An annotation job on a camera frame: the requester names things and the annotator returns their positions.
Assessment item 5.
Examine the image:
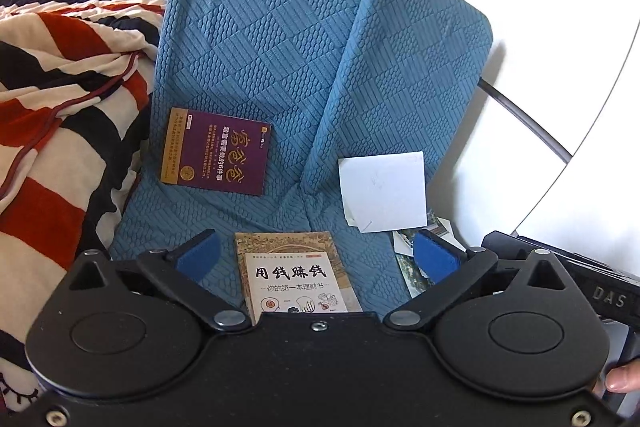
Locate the blue quilted seat cushion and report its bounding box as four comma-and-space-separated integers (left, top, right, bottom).
300, 0, 496, 314
107, 0, 371, 314

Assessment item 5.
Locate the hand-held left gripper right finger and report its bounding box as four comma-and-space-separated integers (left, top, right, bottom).
382, 229, 577, 334

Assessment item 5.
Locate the red black striped blanket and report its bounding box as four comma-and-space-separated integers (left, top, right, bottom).
0, 0, 182, 413

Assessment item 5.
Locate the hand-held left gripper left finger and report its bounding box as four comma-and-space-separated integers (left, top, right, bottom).
66, 229, 261, 334

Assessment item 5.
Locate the person's right hand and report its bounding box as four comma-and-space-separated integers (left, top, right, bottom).
604, 354, 640, 394

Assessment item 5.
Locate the pile of photo postcards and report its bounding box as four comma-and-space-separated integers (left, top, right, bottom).
392, 207, 455, 300

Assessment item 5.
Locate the white orange book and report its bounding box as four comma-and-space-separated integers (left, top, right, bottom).
244, 249, 363, 326

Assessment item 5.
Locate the purple book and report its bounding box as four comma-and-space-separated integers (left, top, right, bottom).
160, 107, 273, 196

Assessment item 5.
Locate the white board panel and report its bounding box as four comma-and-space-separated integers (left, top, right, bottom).
514, 52, 640, 280

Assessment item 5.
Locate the curved grey metal tube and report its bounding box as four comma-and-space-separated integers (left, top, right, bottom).
477, 77, 574, 164

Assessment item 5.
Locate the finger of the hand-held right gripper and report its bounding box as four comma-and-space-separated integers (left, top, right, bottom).
480, 231, 572, 266

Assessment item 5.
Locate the painting cover book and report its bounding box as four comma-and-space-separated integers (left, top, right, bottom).
234, 231, 357, 315

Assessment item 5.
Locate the white paper sheet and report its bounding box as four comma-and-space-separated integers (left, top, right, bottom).
338, 152, 429, 234
345, 204, 375, 230

